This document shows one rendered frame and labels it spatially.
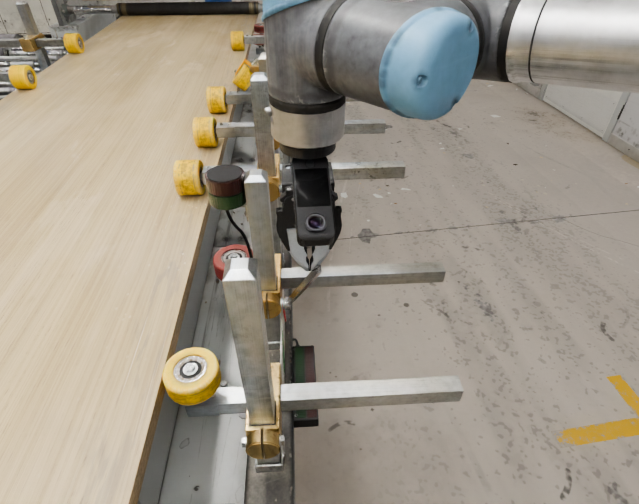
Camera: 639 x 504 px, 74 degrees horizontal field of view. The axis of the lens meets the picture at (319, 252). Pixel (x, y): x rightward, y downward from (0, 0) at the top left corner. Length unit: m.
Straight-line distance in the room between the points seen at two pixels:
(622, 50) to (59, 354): 0.78
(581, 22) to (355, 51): 0.20
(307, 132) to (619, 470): 1.59
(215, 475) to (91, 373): 0.31
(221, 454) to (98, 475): 0.33
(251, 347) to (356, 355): 1.29
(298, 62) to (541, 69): 0.24
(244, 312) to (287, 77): 0.25
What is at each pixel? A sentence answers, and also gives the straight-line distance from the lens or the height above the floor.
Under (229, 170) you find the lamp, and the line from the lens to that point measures 0.69.
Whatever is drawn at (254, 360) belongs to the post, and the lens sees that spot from 0.55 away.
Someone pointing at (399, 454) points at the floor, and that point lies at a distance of 1.60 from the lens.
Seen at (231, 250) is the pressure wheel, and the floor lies 0.90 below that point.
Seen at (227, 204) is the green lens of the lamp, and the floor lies 1.07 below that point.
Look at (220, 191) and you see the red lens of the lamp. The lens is 0.67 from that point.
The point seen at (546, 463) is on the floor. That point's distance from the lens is 1.74.
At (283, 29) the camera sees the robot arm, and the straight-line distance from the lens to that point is 0.47.
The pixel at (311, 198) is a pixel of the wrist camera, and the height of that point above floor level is 1.16.
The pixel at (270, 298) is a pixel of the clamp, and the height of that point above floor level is 0.87.
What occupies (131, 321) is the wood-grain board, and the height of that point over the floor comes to 0.90.
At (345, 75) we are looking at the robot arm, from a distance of 0.43.
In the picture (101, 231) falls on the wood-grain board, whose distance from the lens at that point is 1.00.
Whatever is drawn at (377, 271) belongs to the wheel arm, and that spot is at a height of 0.86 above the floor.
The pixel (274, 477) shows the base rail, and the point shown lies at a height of 0.70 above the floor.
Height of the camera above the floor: 1.43
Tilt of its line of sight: 39 degrees down
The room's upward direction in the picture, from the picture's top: straight up
